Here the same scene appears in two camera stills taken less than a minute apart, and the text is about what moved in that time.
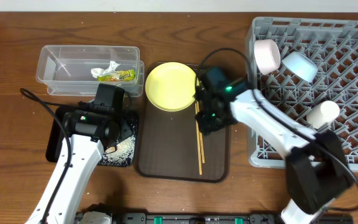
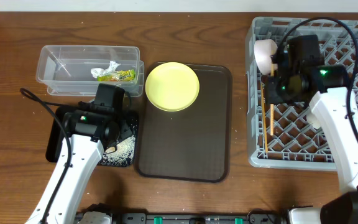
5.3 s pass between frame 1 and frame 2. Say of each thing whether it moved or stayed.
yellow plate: stayed
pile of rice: stayed
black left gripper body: stayed
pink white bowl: stayed
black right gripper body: moved
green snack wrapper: stayed
